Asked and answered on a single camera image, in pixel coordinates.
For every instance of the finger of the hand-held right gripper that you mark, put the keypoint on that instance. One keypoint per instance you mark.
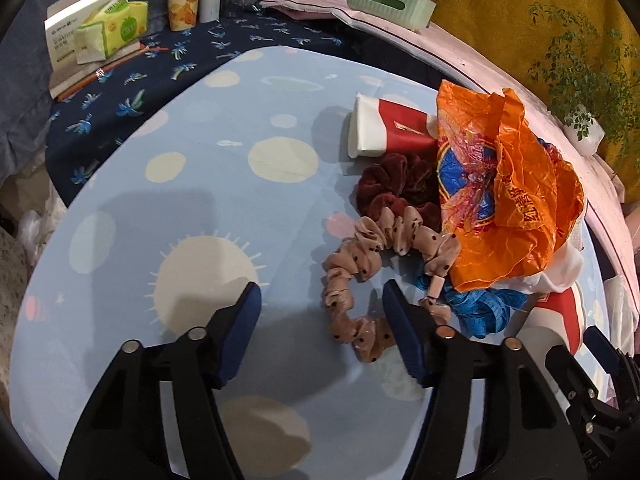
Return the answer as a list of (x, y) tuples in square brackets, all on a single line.
[(580, 390)]

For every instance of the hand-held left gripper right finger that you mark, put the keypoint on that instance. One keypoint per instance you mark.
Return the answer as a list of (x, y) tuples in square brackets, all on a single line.
[(405, 330)]

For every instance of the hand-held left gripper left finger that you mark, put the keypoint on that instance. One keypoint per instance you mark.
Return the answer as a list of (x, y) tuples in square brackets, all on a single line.
[(240, 330)]

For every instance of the beige polka dot scrunchie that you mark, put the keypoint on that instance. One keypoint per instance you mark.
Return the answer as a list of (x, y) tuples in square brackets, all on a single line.
[(360, 260)]

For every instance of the blue plastic ribbon bundle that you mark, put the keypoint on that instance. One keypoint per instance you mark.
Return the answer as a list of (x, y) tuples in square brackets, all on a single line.
[(480, 310)]

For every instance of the red and white cloth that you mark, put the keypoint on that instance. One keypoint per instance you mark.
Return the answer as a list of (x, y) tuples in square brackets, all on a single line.
[(560, 312)]

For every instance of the light blue planet tablecloth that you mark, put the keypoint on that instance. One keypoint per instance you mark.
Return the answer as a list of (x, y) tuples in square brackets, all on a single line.
[(200, 240)]

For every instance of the dark red velvet scrunchie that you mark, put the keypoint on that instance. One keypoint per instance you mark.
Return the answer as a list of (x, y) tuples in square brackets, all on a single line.
[(395, 180)]

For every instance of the orange plastic bag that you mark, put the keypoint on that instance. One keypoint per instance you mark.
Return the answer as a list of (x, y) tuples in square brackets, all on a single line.
[(515, 195)]

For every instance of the white plastic bag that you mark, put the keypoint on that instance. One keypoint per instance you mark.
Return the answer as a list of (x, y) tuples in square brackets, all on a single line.
[(42, 215)]

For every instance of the navy palm print cloth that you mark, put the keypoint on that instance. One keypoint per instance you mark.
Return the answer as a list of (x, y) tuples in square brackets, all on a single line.
[(150, 90)]

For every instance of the white ribbed plant pot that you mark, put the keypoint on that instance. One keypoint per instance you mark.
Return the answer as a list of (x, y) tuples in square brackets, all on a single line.
[(590, 132)]

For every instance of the pink cloth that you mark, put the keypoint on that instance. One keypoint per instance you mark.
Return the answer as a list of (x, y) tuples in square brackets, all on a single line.
[(475, 50)]

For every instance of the orange pen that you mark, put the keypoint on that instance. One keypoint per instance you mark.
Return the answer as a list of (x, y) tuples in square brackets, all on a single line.
[(156, 48)]

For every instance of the green leafy plant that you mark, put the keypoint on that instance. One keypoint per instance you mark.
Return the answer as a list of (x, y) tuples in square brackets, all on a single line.
[(580, 60)]

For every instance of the green tissue box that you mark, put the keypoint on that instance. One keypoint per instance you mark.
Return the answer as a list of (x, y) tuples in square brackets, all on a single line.
[(390, 7)]

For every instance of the yellow patterned cup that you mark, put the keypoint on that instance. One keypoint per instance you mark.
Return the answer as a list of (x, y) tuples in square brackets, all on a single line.
[(182, 5)]

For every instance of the green tissue pack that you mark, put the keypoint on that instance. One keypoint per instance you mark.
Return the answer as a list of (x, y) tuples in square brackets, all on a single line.
[(117, 22)]

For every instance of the open white cardboard box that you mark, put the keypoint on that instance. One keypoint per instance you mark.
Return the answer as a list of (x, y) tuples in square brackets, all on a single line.
[(62, 25)]

